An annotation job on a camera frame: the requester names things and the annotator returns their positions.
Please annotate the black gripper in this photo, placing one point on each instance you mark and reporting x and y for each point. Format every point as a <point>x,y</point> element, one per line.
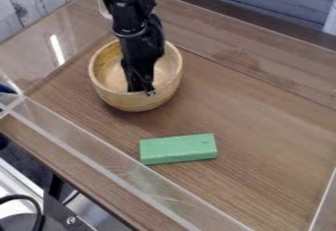
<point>141,39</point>

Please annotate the brown wooden bowl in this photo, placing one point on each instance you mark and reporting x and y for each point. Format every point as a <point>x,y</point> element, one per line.
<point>109,81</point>

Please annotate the green rectangular block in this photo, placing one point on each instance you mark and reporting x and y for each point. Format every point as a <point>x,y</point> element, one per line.
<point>177,149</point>

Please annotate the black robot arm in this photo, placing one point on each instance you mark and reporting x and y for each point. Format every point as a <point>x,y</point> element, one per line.
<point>137,8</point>

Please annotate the black metal table leg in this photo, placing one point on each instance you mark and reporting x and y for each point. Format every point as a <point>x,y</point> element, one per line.
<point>55,187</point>

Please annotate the clear acrylic corner bracket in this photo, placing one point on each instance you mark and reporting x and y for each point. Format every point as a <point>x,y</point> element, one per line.
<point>104,11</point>

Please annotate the clear acrylic front wall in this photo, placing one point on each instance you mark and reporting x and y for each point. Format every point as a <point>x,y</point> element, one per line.
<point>88,142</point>

